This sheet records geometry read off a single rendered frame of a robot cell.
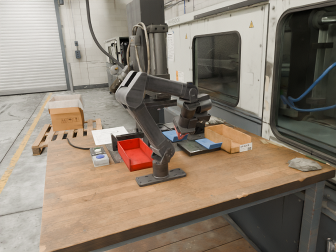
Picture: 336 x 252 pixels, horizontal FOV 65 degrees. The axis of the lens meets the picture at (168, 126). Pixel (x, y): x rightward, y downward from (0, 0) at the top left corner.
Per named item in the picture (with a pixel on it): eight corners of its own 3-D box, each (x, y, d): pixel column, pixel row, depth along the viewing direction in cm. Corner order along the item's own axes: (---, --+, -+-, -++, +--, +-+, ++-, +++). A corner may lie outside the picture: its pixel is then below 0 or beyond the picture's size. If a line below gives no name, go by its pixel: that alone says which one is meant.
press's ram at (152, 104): (145, 116, 135) (141, 55, 126) (132, 106, 158) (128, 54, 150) (178, 111, 141) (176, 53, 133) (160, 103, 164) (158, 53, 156)
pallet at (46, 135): (45, 131, 489) (44, 124, 485) (101, 125, 514) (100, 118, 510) (32, 155, 378) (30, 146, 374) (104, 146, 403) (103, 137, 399)
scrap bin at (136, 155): (130, 172, 114) (129, 159, 112) (118, 152, 136) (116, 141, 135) (156, 166, 118) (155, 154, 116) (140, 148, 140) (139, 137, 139)
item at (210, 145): (210, 150, 128) (210, 144, 127) (194, 141, 142) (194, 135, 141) (222, 147, 131) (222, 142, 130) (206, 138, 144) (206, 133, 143)
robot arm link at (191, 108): (190, 109, 114) (194, 96, 109) (198, 117, 111) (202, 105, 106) (177, 113, 111) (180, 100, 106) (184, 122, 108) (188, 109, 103)
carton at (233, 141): (230, 155, 128) (230, 140, 126) (204, 140, 150) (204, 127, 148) (252, 151, 132) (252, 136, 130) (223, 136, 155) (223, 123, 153)
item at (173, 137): (174, 142, 119) (173, 136, 118) (161, 132, 132) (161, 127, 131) (188, 140, 121) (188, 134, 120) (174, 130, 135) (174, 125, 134)
